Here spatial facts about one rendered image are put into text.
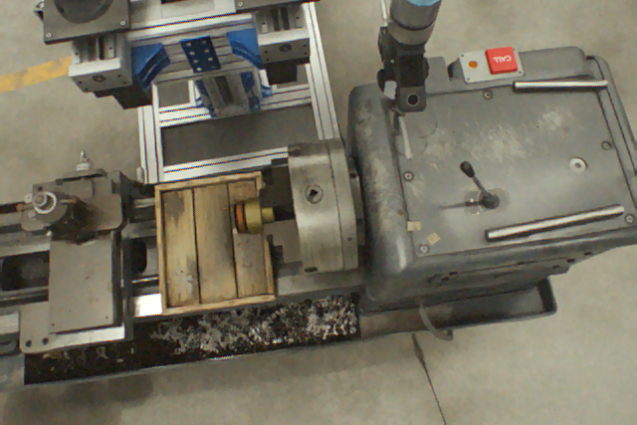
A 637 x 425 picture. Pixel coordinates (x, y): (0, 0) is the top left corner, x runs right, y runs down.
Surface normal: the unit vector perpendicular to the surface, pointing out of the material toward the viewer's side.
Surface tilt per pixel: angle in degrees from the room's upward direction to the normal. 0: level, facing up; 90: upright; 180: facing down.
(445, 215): 0
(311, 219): 25
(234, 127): 0
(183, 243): 0
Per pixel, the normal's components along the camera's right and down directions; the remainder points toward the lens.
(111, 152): -0.02, -0.31
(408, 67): 0.00, 0.17
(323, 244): 0.09, 0.48
